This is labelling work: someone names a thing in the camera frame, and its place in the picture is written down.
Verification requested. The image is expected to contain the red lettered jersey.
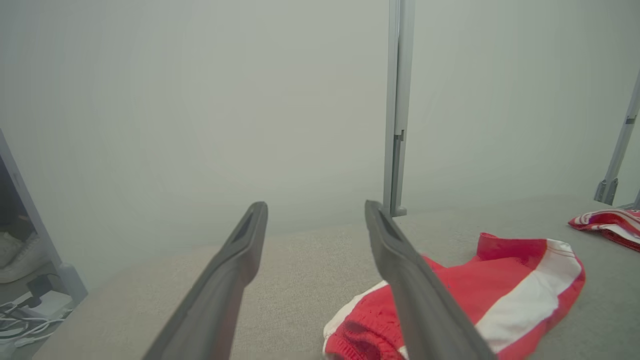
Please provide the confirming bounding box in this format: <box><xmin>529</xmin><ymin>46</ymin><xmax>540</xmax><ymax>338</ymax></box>
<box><xmin>567</xmin><ymin>208</ymin><xmax>640</xmax><ymax>252</ymax></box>

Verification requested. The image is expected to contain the grey slanted metal strut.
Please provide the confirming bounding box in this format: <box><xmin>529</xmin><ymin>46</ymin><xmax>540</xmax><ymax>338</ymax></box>
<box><xmin>593</xmin><ymin>70</ymin><xmax>640</xmax><ymax>207</ymax></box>

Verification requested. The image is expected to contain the white sneaker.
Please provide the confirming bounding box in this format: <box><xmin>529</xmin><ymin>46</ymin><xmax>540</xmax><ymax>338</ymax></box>
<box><xmin>0</xmin><ymin>231</ymin><xmax>49</xmax><ymax>284</ymax></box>

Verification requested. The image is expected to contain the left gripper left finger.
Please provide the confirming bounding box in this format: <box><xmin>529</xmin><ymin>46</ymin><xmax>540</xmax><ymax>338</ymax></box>
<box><xmin>142</xmin><ymin>201</ymin><xmax>269</xmax><ymax>360</ymax></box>

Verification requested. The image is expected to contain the white cable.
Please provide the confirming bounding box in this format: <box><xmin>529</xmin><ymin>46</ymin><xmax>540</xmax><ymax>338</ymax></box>
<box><xmin>0</xmin><ymin>300</ymin><xmax>71</xmax><ymax>348</ymax></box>

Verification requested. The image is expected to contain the black power plug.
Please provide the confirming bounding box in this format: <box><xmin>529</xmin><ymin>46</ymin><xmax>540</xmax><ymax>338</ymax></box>
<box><xmin>26</xmin><ymin>274</ymin><xmax>55</xmax><ymax>307</ymax></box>

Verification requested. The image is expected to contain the white power strip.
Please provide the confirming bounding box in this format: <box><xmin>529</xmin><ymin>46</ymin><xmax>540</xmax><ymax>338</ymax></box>
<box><xmin>10</xmin><ymin>290</ymin><xmax>75</xmax><ymax>321</ymax></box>

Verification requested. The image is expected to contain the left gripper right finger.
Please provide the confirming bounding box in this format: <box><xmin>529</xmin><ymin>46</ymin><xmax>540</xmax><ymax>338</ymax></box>
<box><xmin>364</xmin><ymin>200</ymin><xmax>496</xmax><ymax>360</ymax></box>

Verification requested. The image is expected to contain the grey metal partition post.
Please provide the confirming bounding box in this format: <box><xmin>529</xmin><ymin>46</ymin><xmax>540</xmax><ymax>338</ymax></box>
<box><xmin>0</xmin><ymin>129</ymin><xmax>89</xmax><ymax>303</ymax></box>
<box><xmin>382</xmin><ymin>0</ymin><xmax>416</xmax><ymax>218</ymax></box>

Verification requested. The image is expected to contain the red white striped garment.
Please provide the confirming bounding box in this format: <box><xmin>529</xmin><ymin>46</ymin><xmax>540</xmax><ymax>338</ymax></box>
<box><xmin>322</xmin><ymin>232</ymin><xmax>587</xmax><ymax>360</ymax></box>

